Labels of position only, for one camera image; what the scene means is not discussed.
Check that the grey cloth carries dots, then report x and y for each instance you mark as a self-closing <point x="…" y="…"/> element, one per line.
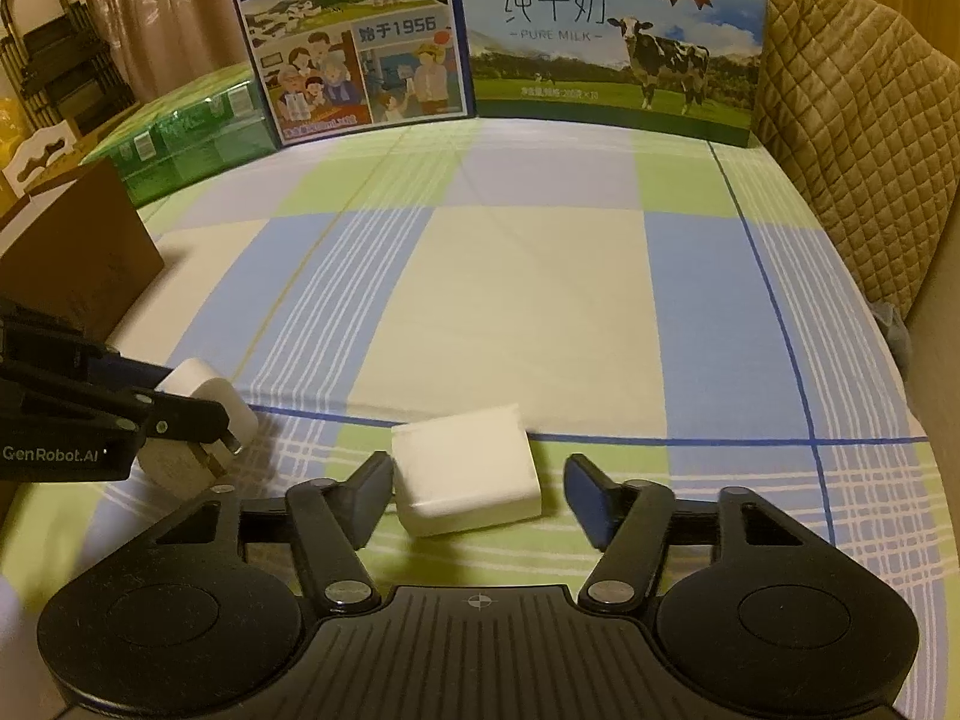
<point x="892" y="330"/>

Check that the quilted beige chair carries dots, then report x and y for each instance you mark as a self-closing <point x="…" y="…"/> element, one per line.
<point x="862" y="127"/>

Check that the beige curtain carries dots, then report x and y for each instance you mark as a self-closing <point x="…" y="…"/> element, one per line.
<point x="165" y="7"/>

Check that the yellow plastic bag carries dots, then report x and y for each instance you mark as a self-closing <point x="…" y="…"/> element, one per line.
<point x="9" y="127"/>

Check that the brown storage box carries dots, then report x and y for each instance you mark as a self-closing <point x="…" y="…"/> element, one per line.
<point x="97" y="262"/>

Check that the white and brown cardboard box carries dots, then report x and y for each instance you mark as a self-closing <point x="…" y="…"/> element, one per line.
<point x="37" y="154"/>

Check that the black folding rack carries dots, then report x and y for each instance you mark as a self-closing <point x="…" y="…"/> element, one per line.
<point x="60" y="52"/>

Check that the light blue cow milk carton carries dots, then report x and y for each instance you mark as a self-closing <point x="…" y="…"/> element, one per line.
<point x="600" y="52"/>

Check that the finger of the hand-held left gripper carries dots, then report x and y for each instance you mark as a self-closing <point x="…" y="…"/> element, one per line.
<point x="187" y="414"/>
<point x="139" y="373"/>

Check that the white charger block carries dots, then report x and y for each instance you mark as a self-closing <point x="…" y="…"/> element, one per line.
<point x="465" y="472"/>

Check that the small white plug adapter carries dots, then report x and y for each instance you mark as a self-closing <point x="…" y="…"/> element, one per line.
<point x="217" y="390"/>

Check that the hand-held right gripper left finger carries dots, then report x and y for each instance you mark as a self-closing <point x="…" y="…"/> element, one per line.
<point x="371" y="499"/>

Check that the plaid tablecloth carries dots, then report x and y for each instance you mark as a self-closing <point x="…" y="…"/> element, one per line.
<point x="525" y="277"/>

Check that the green wrapped carton pack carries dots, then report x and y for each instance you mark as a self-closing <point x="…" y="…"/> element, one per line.
<point x="187" y="135"/>

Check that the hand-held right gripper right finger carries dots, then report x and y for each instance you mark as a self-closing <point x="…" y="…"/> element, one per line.
<point x="589" y="499"/>

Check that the blue cartoon milk carton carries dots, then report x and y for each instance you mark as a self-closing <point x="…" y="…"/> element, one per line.
<point x="337" y="37"/>

